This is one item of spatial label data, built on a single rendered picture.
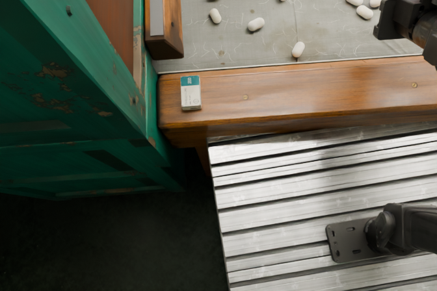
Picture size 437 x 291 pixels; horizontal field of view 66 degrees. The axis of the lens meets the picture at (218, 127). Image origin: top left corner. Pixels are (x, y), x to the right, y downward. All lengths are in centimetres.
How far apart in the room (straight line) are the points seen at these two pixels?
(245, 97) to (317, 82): 14
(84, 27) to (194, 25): 42
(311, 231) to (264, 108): 25
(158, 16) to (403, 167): 55
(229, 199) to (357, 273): 27
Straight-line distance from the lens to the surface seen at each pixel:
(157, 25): 59
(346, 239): 71
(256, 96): 63
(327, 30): 75
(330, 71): 68
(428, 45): 51
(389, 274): 75
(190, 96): 61
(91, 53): 34
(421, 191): 78
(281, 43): 71
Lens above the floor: 135
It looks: 74 degrees down
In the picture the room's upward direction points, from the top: 4 degrees counter-clockwise
